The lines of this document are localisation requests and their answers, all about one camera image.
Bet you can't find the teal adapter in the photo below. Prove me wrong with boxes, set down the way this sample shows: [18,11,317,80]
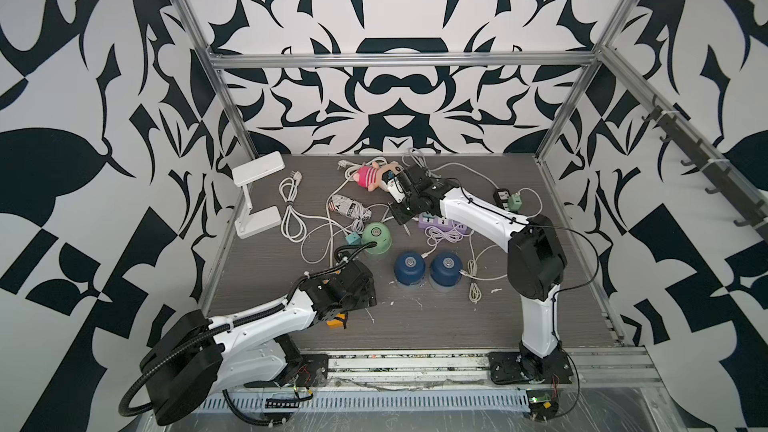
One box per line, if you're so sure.
[345,232,361,246]

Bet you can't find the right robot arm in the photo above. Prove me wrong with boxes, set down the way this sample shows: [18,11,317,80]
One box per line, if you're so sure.
[388,165,571,384]

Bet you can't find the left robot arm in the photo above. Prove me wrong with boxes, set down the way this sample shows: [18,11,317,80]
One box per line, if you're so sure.
[118,255,376,425]

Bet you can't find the wall hook rack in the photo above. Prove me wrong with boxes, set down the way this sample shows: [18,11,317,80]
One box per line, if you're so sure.
[643,94,767,242]

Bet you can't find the white desk lamp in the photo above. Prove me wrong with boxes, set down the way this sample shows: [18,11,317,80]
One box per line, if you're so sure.
[233,152,285,239]

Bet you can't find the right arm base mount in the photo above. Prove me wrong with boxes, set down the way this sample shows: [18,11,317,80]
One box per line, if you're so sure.
[487,349,574,385]

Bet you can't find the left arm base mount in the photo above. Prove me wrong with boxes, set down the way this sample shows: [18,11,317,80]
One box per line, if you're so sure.
[244,354,330,389]

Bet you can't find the beige USB cable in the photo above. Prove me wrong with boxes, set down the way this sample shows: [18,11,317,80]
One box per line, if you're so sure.
[461,188,544,305]

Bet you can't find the orange power strip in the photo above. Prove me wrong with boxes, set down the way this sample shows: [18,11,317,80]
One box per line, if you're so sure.
[326,313,348,329]

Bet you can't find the white bundled power cord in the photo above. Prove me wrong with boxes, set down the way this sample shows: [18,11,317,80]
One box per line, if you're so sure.
[278,170,337,244]

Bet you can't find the black power strip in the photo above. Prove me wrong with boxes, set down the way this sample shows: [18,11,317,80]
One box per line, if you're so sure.
[492,188,511,212]

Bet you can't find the green adapter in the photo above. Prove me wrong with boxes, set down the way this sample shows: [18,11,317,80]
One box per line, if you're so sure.
[507,193,523,213]

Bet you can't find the purple power strip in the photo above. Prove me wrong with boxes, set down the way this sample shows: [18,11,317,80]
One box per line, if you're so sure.
[418,213,470,235]

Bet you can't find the plush doll pink shirt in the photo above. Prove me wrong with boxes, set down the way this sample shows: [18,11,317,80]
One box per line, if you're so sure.
[351,161,403,192]

